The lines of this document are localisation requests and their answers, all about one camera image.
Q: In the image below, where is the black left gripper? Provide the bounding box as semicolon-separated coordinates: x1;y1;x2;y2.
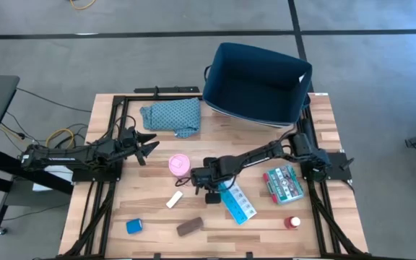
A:
119;126;161;167

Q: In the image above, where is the brown rectangular bar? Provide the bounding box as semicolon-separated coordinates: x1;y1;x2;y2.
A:
175;216;205;238

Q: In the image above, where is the thin gripper cable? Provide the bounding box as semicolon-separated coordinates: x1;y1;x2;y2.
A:
174;175;195;189

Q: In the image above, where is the green first aid kit box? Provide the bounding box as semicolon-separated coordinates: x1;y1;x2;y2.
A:
262;164;306;206

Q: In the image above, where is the white blue pill organizer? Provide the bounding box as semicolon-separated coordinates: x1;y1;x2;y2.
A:
217;180;258;226

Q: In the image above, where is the dark blue fabric basket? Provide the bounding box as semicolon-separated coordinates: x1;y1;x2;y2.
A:
202;42;313;129

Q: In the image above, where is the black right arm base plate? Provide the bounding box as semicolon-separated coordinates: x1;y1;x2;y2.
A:
300;151;355;181

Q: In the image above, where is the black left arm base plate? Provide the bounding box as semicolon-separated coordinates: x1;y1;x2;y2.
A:
71;158;123;183

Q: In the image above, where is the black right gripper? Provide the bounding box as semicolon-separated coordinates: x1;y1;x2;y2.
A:
189;155;233;205

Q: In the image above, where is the blue small block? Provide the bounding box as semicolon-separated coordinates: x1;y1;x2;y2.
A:
126;217;144;235

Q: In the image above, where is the black floor cable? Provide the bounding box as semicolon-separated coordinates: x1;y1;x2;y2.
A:
15;86;93;114

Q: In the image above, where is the yellow cable loop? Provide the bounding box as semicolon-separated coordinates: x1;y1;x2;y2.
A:
69;0;98;11

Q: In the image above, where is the black bar bracket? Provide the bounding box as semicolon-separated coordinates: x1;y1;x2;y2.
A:
134;85;201;95

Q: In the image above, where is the black aluminium table frame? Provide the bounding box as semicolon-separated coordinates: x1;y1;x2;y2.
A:
60;94;368;260

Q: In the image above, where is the red bottle with white cap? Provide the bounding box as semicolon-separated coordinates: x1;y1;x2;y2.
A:
284;216;302;230

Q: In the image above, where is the pink round container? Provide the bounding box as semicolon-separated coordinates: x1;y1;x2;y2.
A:
168;153;192;179

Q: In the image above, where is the blue patterned cloth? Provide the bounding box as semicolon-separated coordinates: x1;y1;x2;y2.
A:
139;97;202;139

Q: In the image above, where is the white paper sheet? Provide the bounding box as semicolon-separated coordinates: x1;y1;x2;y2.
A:
32;165;74;193

